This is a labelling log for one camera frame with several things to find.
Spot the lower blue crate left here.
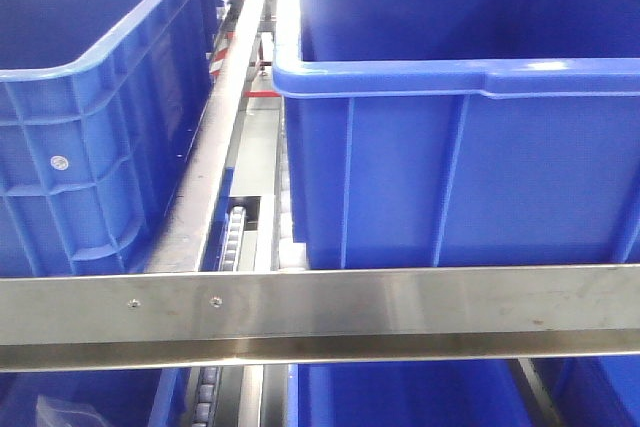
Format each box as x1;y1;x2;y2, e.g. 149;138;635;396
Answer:
1;368;189;426

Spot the roller conveyor track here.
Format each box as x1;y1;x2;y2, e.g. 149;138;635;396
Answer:
191;206;247;426

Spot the steel divider rail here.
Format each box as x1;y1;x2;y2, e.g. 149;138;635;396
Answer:
145;0;265;274

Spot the lower blue crate middle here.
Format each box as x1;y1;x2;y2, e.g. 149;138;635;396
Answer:
286;360;532;426

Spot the blue crate on shelf middle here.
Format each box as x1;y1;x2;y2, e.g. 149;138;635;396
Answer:
273;0;639;269

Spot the clear plastic bag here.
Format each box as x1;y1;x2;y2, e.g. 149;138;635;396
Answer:
36;395;111;427

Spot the blue crate on shelf left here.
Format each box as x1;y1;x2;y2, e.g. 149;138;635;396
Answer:
1;0;211;277

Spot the lower blue crate right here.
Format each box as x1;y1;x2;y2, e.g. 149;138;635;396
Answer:
533;355;639;426

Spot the blue crate on shelf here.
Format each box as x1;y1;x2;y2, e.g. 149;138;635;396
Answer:
273;0;639;269
1;0;211;277

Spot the stainless steel shelf rail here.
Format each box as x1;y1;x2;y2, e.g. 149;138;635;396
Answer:
1;265;639;372

